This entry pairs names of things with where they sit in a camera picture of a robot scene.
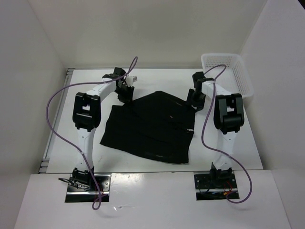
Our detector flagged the black shorts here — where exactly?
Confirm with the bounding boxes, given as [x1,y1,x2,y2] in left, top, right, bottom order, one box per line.
[100,91,196,164]

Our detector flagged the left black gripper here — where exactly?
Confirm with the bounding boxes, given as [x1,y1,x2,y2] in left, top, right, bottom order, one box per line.
[114,84,134,106]

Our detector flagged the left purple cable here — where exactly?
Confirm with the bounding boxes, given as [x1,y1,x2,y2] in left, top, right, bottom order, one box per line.
[45,56,139,210]

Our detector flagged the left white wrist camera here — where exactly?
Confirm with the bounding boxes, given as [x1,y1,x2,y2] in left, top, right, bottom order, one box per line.
[125,76,138,87]

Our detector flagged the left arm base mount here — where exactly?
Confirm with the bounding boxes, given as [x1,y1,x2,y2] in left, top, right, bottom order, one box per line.
[61,174,112,203]

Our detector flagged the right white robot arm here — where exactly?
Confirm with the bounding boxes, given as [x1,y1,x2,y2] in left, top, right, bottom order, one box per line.
[187,72,244,155]

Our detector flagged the white plastic basket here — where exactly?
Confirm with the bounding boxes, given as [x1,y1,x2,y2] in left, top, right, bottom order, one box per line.
[201,53,254,98]

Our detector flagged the aluminium table edge rail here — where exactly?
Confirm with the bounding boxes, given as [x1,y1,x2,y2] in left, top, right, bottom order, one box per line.
[38,68,74,174]

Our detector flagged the purple cable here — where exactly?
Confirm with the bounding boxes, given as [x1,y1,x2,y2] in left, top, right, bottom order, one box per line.
[45,56,139,210]
[201,64,253,204]

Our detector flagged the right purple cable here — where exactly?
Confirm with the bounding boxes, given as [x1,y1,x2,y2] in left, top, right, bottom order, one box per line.
[201,64,253,204]

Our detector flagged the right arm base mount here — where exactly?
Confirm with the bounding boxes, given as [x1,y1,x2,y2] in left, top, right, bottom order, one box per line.
[193,171,239,201]

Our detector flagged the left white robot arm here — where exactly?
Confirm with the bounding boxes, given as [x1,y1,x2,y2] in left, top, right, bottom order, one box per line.
[71,67,137,191]

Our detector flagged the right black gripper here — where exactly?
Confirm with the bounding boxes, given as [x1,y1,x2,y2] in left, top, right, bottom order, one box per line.
[186,89,206,112]

